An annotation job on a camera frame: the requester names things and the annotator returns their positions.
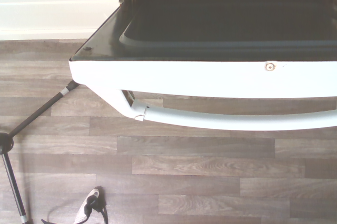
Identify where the white power strip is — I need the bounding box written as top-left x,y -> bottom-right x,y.
73,187 -> 102,224

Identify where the black power plug with cable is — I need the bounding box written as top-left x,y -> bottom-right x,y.
41,195 -> 109,224

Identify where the black camera tripod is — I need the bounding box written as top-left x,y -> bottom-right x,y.
0,80 -> 79,224

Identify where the white oven door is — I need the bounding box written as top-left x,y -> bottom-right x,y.
68,0 -> 337,131

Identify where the white cabinet panel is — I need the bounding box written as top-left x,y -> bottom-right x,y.
0,0 -> 121,41

